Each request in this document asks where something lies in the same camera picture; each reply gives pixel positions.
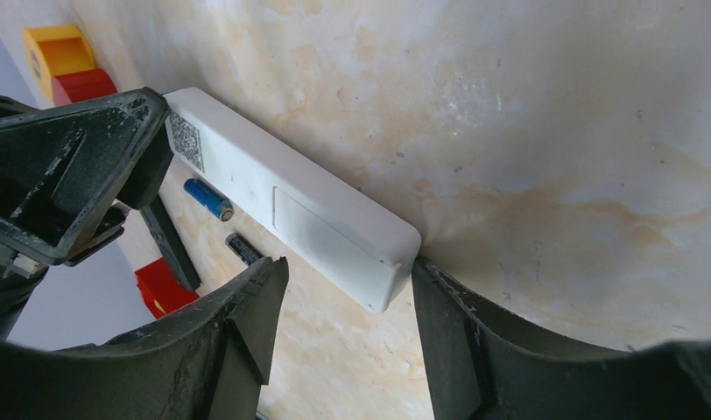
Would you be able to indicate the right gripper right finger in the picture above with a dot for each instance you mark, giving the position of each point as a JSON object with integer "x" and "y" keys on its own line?
{"x": 485, "y": 362}

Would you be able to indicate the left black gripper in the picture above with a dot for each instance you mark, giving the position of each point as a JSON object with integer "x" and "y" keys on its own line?
{"x": 68, "y": 177}

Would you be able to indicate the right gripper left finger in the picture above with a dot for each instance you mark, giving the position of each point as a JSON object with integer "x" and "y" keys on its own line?
{"x": 207, "y": 360}

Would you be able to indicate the black remote control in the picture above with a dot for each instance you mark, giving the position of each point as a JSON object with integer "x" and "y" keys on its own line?
{"x": 171, "y": 247}

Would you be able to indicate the blue battery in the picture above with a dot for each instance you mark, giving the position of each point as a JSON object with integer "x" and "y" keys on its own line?
{"x": 215, "y": 203}

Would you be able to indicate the white remote control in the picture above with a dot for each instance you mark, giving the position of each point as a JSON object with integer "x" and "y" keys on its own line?
{"x": 354, "y": 242}

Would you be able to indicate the red toy basket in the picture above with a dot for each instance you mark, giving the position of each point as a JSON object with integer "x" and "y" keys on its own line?
{"x": 160, "y": 290}

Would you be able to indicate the black battery right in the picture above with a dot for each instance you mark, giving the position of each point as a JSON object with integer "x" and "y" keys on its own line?
{"x": 243, "y": 249}

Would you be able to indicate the red yellow toy block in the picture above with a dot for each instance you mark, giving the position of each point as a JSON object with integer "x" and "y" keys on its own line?
{"x": 62, "y": 62}

